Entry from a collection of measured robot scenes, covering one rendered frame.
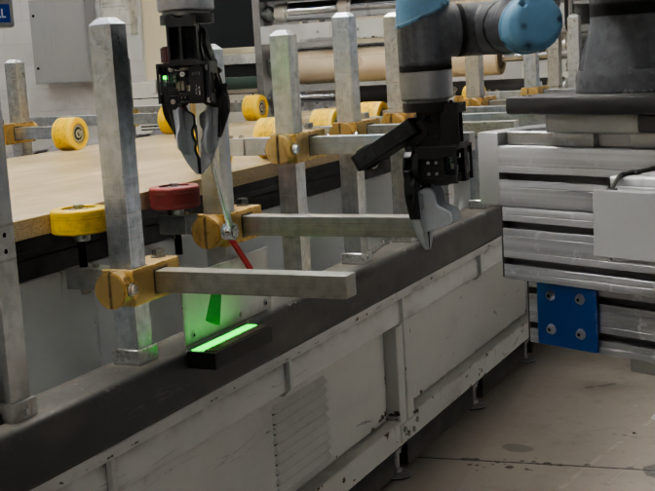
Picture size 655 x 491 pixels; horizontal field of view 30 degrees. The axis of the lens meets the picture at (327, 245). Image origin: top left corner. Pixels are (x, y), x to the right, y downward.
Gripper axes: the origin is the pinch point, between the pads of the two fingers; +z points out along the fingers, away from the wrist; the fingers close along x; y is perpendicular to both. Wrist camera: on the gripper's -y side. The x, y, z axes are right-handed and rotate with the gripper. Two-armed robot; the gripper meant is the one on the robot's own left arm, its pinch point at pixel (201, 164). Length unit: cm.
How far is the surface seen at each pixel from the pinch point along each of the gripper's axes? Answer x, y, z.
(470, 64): 40, -135, -9
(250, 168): -2, -59, 6
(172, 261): -5.4, -1.5, 13.5
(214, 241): -1.6, -14.4, 12.8
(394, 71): 24, -88, -10
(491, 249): 44, -147, 38
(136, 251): -8.5, 5.0, 10.9
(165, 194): -10.5, -22.5, 6.3
